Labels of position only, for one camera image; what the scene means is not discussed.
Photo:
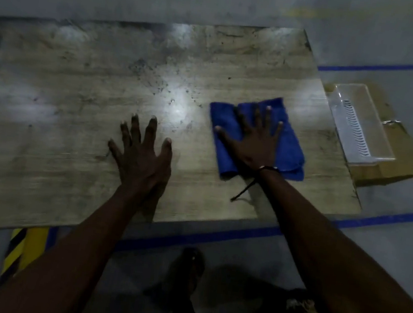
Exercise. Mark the person's left hand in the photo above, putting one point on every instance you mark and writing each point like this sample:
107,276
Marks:
140,164

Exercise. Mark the person's right hand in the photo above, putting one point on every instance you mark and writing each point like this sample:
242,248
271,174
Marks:
255,146

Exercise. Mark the person's right little finger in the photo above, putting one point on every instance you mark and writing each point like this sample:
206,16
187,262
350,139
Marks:
279,130

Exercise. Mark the person's right middle finger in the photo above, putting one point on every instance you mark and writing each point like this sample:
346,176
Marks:
258,116

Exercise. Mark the person's left little finger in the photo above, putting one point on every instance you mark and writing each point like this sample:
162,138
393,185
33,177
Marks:
114,150

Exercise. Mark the person's left middle finger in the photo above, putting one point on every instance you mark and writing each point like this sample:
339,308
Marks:
135,130

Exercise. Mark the person's right thumb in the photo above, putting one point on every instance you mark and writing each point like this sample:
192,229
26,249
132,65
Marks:
226,134

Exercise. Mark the person's left thumb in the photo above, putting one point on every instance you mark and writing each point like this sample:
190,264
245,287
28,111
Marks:
166,153

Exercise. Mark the blue cloth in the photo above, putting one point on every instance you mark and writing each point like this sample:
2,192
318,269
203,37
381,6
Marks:
269,140

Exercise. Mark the person's right forearm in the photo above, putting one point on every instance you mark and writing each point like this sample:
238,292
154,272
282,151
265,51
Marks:
339,270

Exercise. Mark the person's left forearm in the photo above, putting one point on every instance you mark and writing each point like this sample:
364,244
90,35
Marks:
64,253

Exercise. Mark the wooden table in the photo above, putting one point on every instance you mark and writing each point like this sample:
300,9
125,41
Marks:
121,113

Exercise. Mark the clear plastic tray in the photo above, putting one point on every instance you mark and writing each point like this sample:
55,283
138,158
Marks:
358,123

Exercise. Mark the brown cardboard box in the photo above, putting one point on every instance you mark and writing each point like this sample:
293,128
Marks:
396,153

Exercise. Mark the yellow black striped table leg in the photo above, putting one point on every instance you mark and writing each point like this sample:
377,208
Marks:
23,248

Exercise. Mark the person's leg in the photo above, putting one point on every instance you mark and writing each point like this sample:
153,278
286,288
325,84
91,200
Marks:
189,288

